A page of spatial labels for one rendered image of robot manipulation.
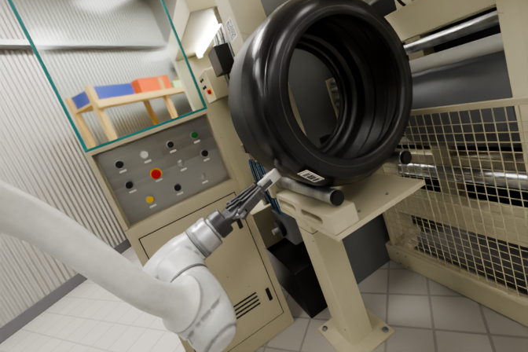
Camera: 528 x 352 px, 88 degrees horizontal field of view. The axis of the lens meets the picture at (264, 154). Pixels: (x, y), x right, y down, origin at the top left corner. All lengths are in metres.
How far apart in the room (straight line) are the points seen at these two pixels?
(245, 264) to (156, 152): 0.71
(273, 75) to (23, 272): 3.47
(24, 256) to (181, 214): 2.62
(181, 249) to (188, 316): 0.17
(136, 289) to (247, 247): 0.98
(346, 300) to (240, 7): 1.31
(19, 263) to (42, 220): 3.23
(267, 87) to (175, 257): 0.46
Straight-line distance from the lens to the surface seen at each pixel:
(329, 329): 1.71
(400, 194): 0.95
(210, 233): 0.73
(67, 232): 0.57
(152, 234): 1.37
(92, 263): 0.56
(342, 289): 1.43
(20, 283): 3.82
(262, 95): 0.68
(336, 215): 0.80
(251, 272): 1.55
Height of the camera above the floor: 1.22
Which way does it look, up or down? 11 degrees down
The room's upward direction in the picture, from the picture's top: 21 degrees counter-clockwise
